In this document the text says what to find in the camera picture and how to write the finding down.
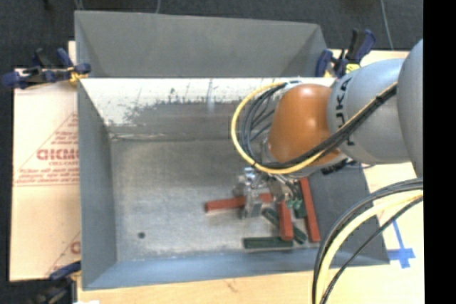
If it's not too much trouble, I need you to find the grey metal bin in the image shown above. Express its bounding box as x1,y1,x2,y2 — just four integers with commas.
73,10,390,291

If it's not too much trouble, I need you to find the brown cardboard board red print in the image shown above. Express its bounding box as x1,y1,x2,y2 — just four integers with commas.
9,41,83,282

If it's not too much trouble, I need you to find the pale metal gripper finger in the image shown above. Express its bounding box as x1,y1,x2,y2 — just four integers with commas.
233,169,259,198
242,192,265,220

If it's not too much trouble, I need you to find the red-brown flat block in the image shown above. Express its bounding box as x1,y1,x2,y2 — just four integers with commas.
204,192,274,214
276,200,295,242
298,177,321,243

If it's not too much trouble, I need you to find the dark green flat block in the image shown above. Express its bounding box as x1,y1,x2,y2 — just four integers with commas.
261,208,309,246
243,236,294,250

